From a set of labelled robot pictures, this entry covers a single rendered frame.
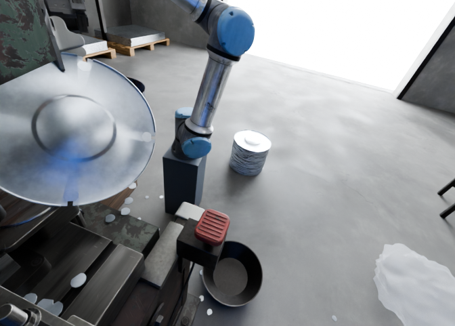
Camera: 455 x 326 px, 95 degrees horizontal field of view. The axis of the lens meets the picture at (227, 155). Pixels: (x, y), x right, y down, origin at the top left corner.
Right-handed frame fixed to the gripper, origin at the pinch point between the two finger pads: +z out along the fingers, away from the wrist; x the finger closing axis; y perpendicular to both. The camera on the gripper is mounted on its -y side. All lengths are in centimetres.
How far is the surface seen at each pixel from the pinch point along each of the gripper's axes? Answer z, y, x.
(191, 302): 84, 20, 48
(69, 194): 23.9, -4.0, 0.5
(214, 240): 39.7, 16.1, -10.7
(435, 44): -46, 487, 53
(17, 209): 24.0, -11.3, 1.4
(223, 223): 38.2, 19.5, -9.1
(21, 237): 28.4, -10.8, -2.2
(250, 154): 32, 93, 75
